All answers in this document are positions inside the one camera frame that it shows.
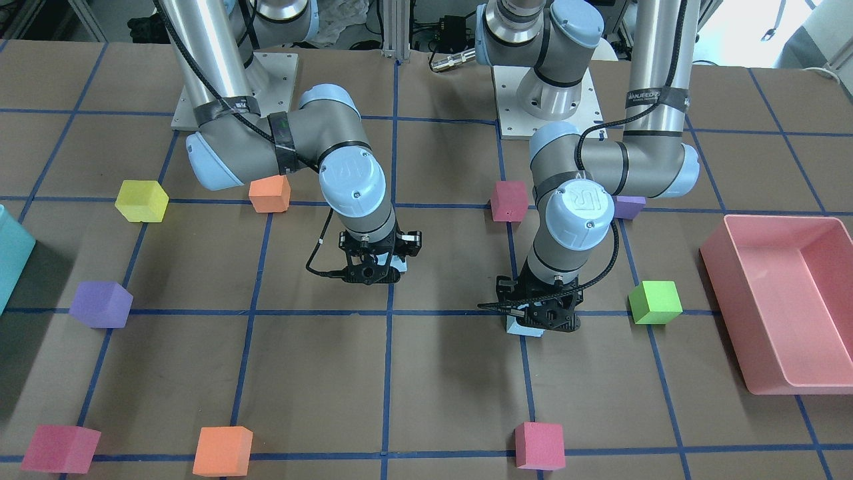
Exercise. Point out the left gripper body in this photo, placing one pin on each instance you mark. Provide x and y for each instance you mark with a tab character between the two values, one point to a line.
504	289

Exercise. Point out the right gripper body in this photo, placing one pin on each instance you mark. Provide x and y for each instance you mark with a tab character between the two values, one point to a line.
412	242

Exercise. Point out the light blue block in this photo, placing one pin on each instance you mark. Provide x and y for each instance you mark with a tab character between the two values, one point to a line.
514	327
399	264

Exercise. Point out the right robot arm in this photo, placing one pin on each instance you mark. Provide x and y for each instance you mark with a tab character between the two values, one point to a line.
236	143

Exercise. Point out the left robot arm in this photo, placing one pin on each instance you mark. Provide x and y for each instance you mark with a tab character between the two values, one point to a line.
574	176

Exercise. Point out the pink block near base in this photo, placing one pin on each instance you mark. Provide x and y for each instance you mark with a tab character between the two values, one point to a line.
509	201

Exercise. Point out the green block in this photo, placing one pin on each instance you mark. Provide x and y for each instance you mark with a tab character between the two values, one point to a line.
654	303

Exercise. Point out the orange block near bases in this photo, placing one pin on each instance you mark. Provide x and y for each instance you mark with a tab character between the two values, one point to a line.
271	194

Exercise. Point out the purple block near pink tray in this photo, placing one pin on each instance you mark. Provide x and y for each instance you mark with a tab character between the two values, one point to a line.
628	207

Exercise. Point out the pink block front middle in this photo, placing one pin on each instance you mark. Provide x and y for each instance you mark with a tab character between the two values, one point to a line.
539	446

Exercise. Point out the orange block far side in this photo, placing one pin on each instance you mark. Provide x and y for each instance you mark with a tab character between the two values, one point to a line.
223	452

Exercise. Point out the yellow block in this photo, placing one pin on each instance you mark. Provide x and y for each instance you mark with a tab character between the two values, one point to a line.
142	201

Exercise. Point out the pink tray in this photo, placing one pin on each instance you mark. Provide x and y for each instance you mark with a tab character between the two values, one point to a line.
783	284

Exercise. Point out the purple block near teal tray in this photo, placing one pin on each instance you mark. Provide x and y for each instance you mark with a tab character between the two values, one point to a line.
101	304

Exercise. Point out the teal tray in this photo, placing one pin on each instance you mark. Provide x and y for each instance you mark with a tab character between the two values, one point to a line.
16	247

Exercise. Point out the pink block far corner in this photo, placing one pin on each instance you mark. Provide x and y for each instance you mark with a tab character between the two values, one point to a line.
61	449

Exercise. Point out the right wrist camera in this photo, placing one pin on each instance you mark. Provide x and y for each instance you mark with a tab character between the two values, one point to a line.
408	244

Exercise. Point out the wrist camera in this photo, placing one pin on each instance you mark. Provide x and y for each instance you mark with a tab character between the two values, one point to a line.
508	290
408	244

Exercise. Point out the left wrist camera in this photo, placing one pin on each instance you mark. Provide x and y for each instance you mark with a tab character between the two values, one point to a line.
508	290

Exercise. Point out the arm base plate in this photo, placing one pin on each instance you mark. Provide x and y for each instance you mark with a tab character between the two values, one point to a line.
271	77
525	103

